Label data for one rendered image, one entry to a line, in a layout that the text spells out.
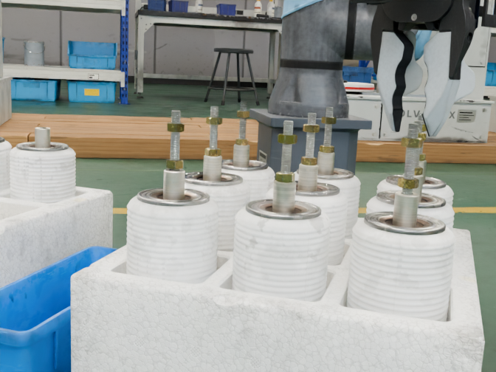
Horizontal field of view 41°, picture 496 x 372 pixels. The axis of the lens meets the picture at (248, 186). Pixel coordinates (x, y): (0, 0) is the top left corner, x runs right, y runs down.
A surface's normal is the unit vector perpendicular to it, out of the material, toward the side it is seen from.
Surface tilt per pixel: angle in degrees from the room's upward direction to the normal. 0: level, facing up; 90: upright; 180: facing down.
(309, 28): 90
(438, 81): 90
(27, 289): 88
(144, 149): 90
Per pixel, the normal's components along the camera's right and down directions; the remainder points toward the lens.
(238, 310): -0.29, 0.17
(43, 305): 0.95, 0.07
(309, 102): -0.04, -0.11
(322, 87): 0.29, -0.11
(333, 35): -0.14, 0.50
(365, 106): 0.21, 0.20
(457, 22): -0.75, 0.09
